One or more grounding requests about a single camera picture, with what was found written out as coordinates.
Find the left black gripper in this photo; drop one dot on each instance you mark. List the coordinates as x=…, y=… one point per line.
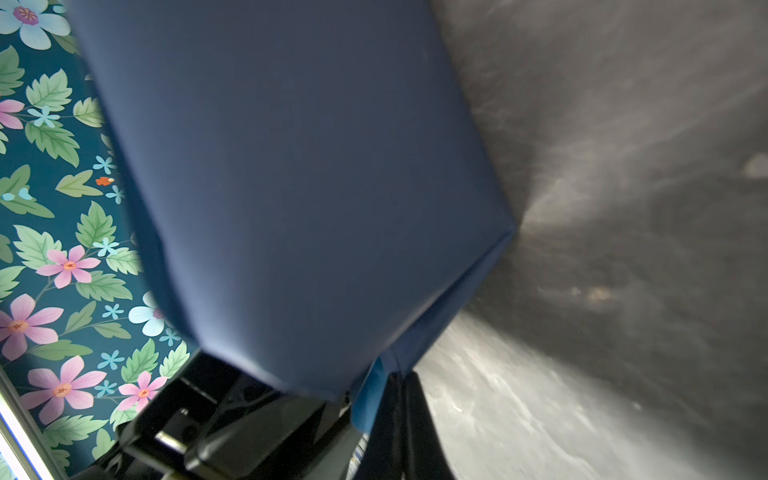
x=212, y=421

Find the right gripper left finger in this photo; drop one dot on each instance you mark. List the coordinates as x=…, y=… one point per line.
x=383, y=458

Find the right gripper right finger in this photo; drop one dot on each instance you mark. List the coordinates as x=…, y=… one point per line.
x=423, y=455

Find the light blue wrapping paper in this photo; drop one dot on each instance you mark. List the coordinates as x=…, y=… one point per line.
x=306, y=182

